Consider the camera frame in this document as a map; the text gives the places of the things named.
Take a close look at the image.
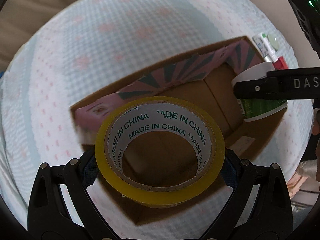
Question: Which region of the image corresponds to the red marubi box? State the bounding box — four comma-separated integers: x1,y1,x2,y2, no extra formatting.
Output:
273,56,289,70

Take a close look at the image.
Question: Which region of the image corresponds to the white medicine bottle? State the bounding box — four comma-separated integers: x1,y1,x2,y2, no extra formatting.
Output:
252,33,278,62

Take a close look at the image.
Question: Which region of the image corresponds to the pale green lid jar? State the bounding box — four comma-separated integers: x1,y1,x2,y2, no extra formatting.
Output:
267,34,279,51

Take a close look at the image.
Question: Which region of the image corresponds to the yellow tape roll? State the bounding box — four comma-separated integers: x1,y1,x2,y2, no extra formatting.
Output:
95,96,225,208

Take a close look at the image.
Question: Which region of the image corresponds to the person's right hand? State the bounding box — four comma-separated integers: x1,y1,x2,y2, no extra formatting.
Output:
312,108,320,182

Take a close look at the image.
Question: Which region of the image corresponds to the open cardboard box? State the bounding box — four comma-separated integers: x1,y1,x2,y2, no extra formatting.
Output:
69,36,289,226

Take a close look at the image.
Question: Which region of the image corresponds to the light blue patterned bedsheet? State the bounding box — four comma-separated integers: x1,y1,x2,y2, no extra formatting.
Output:
1,0,313,239

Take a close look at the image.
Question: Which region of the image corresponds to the beige curtain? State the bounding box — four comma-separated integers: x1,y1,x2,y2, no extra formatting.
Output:
1,0,78,72

